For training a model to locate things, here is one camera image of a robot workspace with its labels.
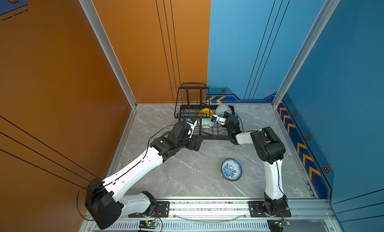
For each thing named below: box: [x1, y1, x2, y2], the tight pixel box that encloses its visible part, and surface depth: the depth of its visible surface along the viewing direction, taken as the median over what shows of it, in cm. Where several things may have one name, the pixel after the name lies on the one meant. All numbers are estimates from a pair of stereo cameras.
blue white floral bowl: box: [221, 158, 243, 181], surface depth 84 cm
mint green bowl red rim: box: [198, 117, 215, 129], surface depth 105 cm
